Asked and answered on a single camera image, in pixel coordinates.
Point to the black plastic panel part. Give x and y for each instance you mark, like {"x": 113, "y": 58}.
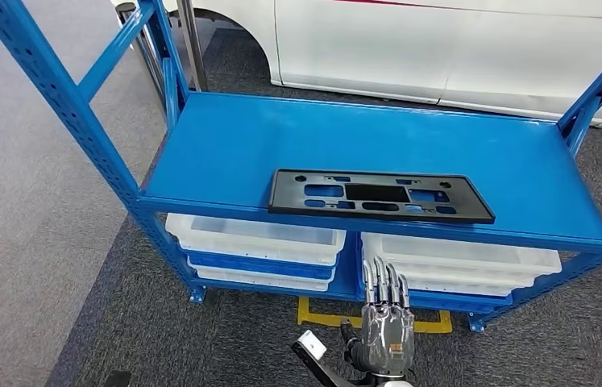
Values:
{"x": 290, "y": 200}

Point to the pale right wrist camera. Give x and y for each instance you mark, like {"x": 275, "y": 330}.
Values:
{"x": 312, "y": 344}

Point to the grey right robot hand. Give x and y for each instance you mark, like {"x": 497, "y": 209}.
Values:
{"x": 386, "y": 336}

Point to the silver metal pole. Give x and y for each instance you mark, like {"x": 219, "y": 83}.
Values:
{"x": 192, "y": 48}

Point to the blue metal shelf rack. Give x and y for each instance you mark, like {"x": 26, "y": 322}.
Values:
{"x": 279, "y": 139}

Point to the white car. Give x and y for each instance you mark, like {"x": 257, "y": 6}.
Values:
{"x": 386, "y": 53}

